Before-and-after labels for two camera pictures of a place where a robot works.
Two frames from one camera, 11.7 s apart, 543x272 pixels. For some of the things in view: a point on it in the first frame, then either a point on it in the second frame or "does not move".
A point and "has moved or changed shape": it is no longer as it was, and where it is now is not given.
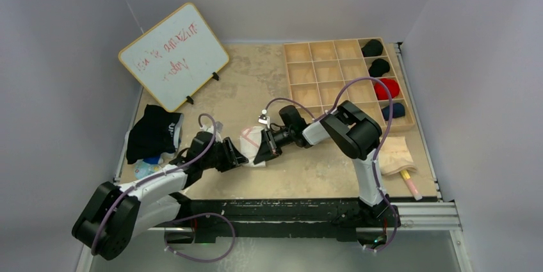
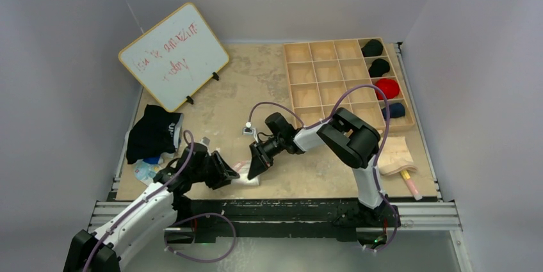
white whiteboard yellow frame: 176,59 does not move
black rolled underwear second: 378,68 does not move
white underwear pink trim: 250,139 has moved or changed shape
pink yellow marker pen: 406,176 does not move
